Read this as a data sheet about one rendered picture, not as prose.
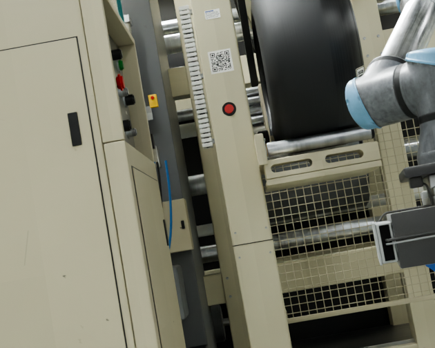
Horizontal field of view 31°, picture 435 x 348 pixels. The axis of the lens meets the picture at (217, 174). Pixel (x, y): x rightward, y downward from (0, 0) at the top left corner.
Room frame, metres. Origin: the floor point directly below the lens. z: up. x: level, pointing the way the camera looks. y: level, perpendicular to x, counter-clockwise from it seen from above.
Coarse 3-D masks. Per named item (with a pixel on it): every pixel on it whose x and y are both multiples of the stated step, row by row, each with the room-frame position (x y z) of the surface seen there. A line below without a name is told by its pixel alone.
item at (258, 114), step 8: (248, 88) 2.94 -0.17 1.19; (256, 88) 2.94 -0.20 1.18; (248, 96) 3.06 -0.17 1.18; (256, 96) 2.93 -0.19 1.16; (256, 104) 3.06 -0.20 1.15; (256, 112) 2.94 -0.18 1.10; (264, 112) 2.92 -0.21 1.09; (256, 120) 2.93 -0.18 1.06; (264, 120) 2.94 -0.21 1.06; (256, 128) 2.94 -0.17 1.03; (264, 128) 2.94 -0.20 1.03
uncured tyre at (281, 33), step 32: (256, 0) 2.45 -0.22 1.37; (288, 0) 2.37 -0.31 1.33; (320, 0) 2.35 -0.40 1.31; (256, 32) 2.73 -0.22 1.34; (288, 32) 2.33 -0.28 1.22; (320, 32) 2.32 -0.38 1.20; (352, 32) 2.34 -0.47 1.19; (288, 64) 2.33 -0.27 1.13; (320, 64) 2.33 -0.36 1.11; (352, 64) 2.34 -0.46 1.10; (288, 96) 2.37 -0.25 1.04; (320, 96) 2.37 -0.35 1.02; (288, 128) 2.45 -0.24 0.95; (320, 128) 2.46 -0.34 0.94
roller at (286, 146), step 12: (336, 132) 2.45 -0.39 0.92; (348, 132) 2.45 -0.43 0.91; (360, 132) 2.45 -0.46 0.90; (372, 132) 2.45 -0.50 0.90; (276, 144) 2.46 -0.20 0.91; (288, 144) 2.45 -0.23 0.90; (300, 144) 2.45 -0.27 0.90; (312, 144) 2.45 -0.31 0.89; (324, 144) 2.46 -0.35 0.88; (336, 144) 2.46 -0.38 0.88
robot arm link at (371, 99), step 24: (408, 0) 1.83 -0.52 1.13; (432, 0) 1.80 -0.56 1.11; (408, 24) 1.74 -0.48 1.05; (432, 24) 1.78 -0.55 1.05; (384, 48) 1.74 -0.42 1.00; (408, 48) 1.69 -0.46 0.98; (384, 72) 1.60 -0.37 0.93; (360, 96) 1.62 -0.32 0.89; (384, 96) 1.59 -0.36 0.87; (360, 120) 1.65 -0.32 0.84; (384, 120) 1.63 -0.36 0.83
